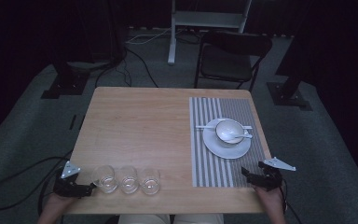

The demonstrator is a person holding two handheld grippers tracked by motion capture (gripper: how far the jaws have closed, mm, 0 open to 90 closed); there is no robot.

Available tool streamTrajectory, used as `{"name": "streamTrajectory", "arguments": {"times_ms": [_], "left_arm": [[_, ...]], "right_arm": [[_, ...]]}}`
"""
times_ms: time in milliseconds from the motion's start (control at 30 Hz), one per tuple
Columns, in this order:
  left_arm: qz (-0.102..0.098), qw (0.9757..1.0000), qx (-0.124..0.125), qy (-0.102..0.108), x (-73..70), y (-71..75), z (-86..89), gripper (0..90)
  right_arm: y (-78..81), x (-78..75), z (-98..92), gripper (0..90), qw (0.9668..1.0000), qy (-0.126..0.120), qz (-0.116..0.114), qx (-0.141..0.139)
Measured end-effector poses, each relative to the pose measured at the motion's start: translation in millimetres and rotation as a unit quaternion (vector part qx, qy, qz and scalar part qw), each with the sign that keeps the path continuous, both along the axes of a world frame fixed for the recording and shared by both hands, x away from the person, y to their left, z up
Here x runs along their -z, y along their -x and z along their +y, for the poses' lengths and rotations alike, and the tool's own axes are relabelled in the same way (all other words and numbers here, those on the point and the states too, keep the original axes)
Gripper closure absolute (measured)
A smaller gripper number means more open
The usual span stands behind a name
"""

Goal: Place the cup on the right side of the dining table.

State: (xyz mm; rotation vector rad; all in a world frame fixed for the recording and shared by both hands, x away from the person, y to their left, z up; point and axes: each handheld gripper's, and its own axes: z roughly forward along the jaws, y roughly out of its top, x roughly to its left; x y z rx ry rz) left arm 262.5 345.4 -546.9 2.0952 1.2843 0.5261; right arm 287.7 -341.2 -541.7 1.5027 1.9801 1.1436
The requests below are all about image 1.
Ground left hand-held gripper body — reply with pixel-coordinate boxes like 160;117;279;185
52;160;93;199

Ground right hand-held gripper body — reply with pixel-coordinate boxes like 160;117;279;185
255;156;297;191

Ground clear drinking glass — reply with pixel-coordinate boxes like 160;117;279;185
117;165;141;195
140;167;162;196
90;164;119;194

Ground person's left hand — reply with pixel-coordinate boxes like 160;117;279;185
37;192;77;224

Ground person's right hand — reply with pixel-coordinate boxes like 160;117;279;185
254;186;289;224

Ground white round plate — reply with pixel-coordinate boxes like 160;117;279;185
201;118;253;161

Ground grey striped placemat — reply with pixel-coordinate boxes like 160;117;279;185
188;96;272;189

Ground white bowl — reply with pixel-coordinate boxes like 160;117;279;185
214;119;246;146

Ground black stand with base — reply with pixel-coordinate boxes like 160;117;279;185
40;46;91;100
266;0;313;112

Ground black folding chair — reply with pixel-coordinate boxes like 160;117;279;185
193;30;274;93

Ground white metal stand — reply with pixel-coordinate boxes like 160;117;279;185
167;0;253;65

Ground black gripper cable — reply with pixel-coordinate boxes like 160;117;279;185
0;150;75;217
279;177;304;224

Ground black floor cable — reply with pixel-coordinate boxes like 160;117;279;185
93;46;160;89

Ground white floor cable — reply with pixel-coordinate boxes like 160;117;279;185
125;27;172;45

